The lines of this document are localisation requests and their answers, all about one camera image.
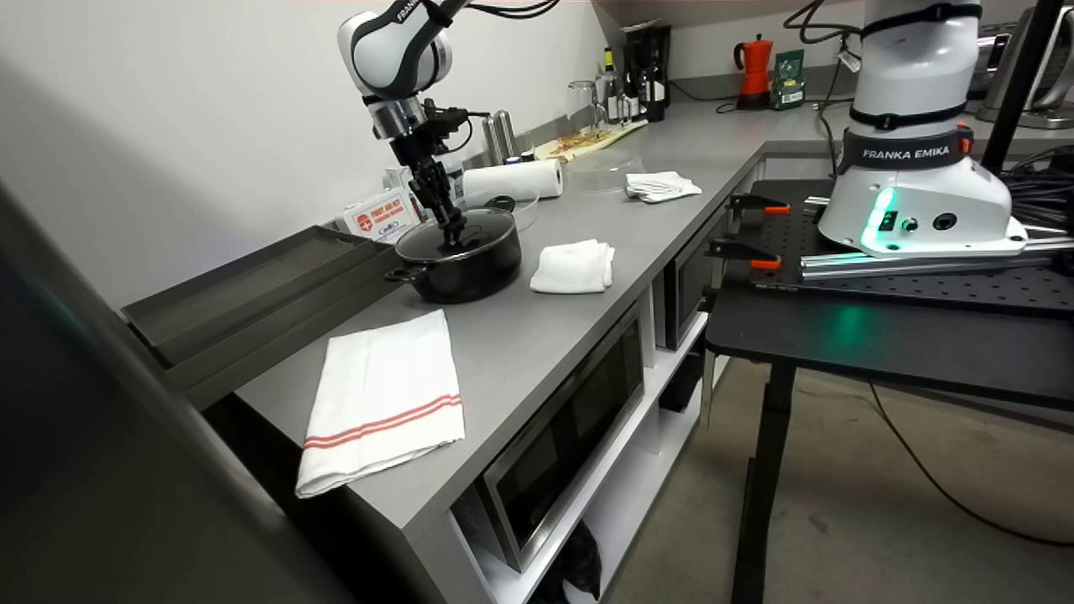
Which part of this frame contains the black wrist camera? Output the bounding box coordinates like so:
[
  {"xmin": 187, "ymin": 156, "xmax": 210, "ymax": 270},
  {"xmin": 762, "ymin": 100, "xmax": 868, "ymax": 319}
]
[{"xmin": 416, "ymin": 103, "xmax": 496, "ymax": 149}]

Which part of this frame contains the black microwave oven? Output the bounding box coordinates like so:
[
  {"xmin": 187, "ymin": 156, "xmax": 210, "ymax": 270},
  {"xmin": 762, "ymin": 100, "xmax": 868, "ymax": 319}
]
[{"xmin": 478, "ymin": 300, "xmax": 651, "ymax": 574}]

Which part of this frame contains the black slanted pole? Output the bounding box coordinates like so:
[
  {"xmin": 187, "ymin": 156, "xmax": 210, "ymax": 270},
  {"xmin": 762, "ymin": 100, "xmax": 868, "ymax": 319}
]
[{"xmin": 979, "ymin": 0, "xmax": 1070, "ymax": 179}]

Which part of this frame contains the black object on shelf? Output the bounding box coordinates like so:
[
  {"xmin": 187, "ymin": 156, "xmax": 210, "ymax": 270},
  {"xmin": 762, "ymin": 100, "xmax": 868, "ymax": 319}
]
[{"xmin": 533, "ymin": 521, "xmax": 607, "ymax": 604}]

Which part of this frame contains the white towel with red stripes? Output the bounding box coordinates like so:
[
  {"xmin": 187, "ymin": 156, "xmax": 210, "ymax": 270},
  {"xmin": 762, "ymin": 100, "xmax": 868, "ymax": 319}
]
[{"xmin": 292, "ymin": 308, "xmax": 469, "ymax": 503}]

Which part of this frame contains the dark grey metal tray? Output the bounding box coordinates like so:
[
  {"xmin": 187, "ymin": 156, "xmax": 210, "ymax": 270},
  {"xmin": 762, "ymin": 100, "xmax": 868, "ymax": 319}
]
[{"xmin": 117, "ymin": 223, "xmax": 406, "ymax": 414}]

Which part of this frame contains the silver metal base rail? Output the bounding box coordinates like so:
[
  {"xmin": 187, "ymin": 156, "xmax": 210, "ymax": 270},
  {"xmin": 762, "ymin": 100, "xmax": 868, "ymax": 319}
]
[{"xmin": 794, "ymin": 218, "xmax": 1074, "ymax": 283}]

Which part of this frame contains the dark glass bottle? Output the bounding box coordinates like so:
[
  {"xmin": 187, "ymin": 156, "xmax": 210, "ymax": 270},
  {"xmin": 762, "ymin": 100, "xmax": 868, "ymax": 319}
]
[{"xmin": 599, "ymin": 43, "xmax": 623, "ymax": 123}]

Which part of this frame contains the small black built-in oven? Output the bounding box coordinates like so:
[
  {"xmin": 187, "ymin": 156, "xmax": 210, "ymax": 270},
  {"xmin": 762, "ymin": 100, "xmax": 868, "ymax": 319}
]
[{"xmin": 659, "ymin": 216, "xmax": 725, "ymax": 354}]

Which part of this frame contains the black clamp with orange tip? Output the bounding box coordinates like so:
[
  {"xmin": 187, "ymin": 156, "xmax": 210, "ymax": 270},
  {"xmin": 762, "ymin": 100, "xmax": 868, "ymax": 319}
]
[
  {"xmin": 706, "ymin": 239, "xmax": 787, "ymax": 276},
  {"xmin": 727, "ymin": 190, "xmax": 798, "ymax": 223}
]

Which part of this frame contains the black cooking pot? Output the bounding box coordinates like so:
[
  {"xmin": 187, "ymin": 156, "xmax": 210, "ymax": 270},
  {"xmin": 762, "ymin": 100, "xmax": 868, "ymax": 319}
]
[{"xmin": 382, "ymin": 197, "xmax": 525, "ymax": 307}]

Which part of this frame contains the folded white cloth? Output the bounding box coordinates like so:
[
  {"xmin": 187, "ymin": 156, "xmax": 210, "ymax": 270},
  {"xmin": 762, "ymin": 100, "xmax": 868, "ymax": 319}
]
[{"xmin": 527, "ymin": 239, "xmax": 619, "ymax": 300}]

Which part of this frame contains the steel shaker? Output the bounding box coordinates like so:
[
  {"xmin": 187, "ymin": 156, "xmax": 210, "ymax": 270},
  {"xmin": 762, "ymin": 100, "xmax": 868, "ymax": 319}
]
[
  {"xmin": 494, "ymin": 107, "xmax": 525, "ymax": 166},
  {"xmin": 481, "ymin": 112, "xmax": 508, "ymax": 169}
]

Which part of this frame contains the black robot table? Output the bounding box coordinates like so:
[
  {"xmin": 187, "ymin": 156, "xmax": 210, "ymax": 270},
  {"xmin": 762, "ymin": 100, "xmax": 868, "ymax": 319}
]
[{"xmin": 702, "ymin": 179, "xmax": 1074, "ymax": 604}]

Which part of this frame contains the black floor cable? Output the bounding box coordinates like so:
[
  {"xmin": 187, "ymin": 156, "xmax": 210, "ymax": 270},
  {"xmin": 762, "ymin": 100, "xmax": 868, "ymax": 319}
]
[{"xmin": 867, "ymin": 379, "xmax": 1074, "ymax": 549}]

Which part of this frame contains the red moka pot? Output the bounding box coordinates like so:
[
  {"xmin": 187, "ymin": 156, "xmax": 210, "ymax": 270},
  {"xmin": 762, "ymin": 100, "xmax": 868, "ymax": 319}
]
[{"xmin": 732, "ymin": 29, "xmax": 780, "ymax": 112}]

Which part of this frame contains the green box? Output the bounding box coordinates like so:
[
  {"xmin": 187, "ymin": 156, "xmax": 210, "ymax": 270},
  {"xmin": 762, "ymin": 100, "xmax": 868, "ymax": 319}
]
[{"xmin": 769, "ymin": 47, "xmax": 808, "ymax": 112}]

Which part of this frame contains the yellow wooden cutting board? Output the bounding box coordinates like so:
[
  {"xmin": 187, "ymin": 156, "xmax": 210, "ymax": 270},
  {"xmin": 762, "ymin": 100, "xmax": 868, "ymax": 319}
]
[{"xmin": 533, "ymin": 117, "xmax": 651, "ymax": 166}]

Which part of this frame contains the crumpled white cloth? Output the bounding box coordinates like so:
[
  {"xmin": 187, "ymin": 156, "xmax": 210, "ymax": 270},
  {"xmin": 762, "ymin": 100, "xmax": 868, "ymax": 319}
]
[{"xmin": 622, "ymin": 169, "xmax": 706, "ymax": 209}]

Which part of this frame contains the white card with red print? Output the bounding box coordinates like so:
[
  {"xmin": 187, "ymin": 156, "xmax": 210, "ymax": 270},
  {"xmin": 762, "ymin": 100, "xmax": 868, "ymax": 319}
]
[{"xmin": 344, "ymin": 188, "xmax": 422, "ymax": 249}]

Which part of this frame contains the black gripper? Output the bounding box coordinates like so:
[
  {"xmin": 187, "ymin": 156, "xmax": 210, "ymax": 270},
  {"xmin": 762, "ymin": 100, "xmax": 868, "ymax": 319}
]
[{"xmin": 388, "ymin": 117, "xmax": 467, "ymax": 246}]

